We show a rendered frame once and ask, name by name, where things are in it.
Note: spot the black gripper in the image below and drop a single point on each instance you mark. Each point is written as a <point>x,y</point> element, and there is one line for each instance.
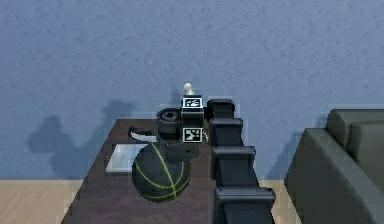
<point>168,126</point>

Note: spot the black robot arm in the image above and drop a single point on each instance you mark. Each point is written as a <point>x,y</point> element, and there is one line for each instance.
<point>235,166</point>

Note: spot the black and yellow basketball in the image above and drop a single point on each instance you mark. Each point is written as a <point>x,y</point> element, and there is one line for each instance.
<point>156,180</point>

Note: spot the small white figurine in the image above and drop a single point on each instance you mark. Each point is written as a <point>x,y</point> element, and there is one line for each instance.
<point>188,89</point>

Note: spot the dark brown wooden table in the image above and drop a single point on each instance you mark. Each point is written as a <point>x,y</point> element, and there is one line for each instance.
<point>110,200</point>

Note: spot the dark grey sofa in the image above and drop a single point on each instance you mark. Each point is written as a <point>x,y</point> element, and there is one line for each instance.
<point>336,173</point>

